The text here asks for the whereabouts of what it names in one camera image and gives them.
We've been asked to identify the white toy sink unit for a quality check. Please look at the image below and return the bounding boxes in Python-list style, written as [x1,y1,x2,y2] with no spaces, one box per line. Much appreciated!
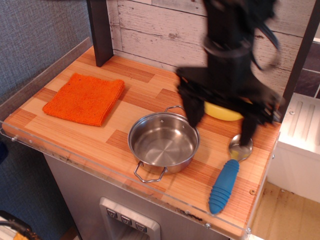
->
[266,37,320,205]

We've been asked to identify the dark shelf post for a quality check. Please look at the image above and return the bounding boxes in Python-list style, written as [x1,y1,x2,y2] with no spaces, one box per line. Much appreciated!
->
[86,0,114,67]
[277,0,320,123]

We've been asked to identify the dark left shelf post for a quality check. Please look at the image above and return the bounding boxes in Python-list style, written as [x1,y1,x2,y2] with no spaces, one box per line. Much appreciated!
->
[86,0,114,67]

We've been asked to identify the orange knitted cloth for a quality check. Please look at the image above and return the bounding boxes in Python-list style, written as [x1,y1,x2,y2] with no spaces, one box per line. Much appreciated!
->
[42,73,125,127]

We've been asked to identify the dark right shelf post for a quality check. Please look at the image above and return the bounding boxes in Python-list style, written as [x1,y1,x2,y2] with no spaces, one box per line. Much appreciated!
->
[277,0,320,123]

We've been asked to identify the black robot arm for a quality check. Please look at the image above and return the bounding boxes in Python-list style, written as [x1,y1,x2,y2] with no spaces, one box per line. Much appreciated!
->
[176,0,281,146]

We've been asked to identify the silver button panel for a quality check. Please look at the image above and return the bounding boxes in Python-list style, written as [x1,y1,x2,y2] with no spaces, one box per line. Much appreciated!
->
[99,197,161,240]

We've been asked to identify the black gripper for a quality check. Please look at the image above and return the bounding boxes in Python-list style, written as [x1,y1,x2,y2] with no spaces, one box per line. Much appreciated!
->
[176,37,282,146]

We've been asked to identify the clear acrylic edge guard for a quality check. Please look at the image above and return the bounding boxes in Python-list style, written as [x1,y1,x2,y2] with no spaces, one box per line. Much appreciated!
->
[2,115,281,240]

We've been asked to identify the steel pot with handles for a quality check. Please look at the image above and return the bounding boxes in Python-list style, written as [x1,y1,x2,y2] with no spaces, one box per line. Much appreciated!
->
[127,105,201,184]

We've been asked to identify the blue handled metal spoon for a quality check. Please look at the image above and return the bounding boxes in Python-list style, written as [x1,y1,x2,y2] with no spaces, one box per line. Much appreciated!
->
[208,134,253,215]

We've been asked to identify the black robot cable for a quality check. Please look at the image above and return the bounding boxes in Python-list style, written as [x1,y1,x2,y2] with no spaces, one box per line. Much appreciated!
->
[249,22,282,72]

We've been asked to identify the grey toy kitchen cabinet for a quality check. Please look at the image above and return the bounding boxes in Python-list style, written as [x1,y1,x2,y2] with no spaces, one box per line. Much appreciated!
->
[44,154,227,240]

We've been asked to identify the yellow toy banana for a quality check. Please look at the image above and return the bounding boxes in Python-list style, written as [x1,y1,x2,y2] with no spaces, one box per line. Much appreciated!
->
[204,101,244,122]

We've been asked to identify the yellow black object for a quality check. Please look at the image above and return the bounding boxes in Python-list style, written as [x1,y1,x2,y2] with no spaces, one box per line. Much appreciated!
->
[0,220,41,240]

